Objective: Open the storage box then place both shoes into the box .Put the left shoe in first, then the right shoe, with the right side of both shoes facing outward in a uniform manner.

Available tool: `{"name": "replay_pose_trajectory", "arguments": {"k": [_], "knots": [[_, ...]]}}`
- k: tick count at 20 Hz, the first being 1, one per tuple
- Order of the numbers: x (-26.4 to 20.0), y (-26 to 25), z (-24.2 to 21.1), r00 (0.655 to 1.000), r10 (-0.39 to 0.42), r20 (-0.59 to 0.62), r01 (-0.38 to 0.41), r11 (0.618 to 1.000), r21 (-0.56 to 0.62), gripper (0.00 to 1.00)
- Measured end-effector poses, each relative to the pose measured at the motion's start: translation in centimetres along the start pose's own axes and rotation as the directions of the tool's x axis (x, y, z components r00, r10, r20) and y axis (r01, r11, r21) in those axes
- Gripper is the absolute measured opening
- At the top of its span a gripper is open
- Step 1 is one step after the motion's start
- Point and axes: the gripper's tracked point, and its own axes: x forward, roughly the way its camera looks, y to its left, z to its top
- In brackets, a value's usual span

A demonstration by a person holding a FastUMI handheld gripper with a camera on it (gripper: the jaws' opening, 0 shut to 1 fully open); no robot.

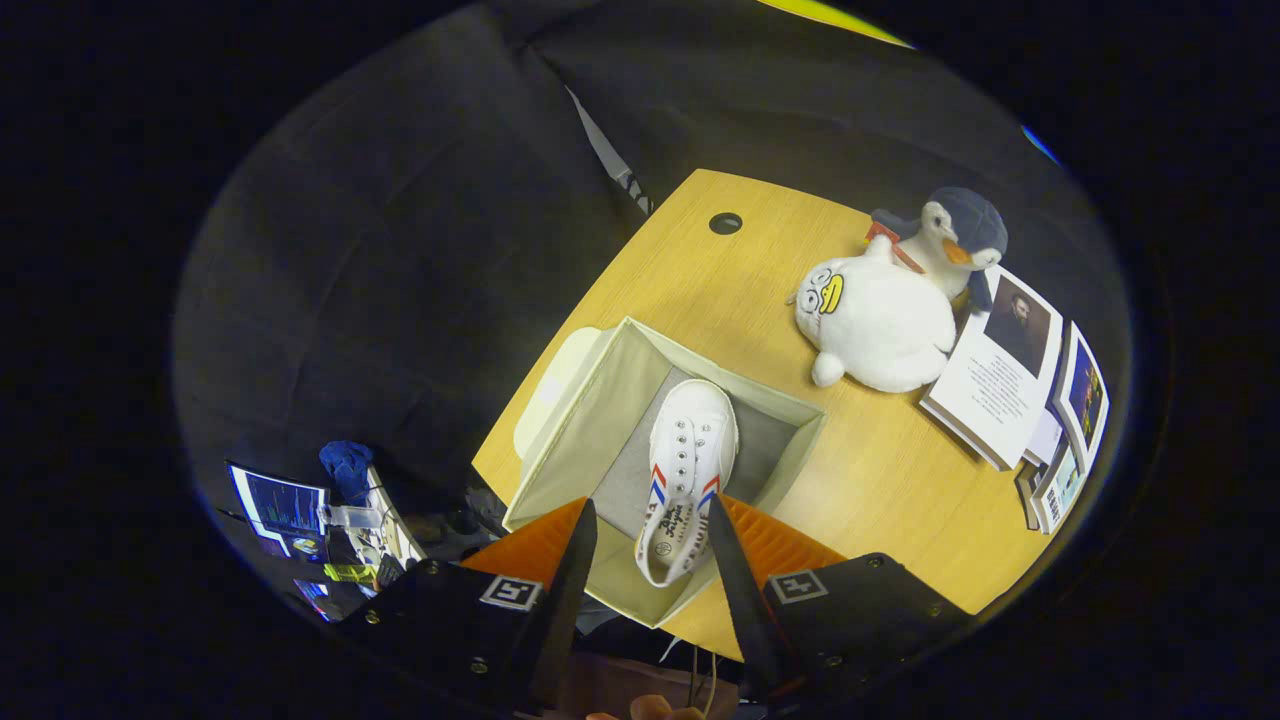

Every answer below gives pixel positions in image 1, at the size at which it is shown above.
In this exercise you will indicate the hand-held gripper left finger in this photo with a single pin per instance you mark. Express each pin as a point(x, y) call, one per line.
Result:
point(565, 610)

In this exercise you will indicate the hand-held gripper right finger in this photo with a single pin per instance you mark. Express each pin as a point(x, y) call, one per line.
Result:
point(745, 610)

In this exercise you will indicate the white canvas shoe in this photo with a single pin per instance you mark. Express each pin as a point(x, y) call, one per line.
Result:
point(695, 430)

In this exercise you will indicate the grey fabric storage box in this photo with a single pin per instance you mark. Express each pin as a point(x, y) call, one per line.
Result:
point(600, 400)

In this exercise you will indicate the blue cloth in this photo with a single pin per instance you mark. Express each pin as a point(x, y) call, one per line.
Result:
point(347, 470)

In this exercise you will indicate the blue lit screen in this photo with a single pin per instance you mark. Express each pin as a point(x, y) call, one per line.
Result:
point(280, 505)

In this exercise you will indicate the dark cover book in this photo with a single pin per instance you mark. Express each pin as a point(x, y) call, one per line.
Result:
point(1027, 495)

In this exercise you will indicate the white penguin plush toy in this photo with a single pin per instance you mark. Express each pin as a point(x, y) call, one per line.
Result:
point(880, 330)

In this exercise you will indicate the white portrait cover book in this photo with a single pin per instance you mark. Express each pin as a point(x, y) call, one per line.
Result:
point(990, 385)

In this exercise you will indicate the pale green cover book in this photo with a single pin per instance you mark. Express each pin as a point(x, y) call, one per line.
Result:
point(1062, 490)

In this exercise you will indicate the plain white book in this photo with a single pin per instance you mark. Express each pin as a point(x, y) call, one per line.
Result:
point(1042, 440)

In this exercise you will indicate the blue picture cover book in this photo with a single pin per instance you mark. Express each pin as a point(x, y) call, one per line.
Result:
point(1085, 395)

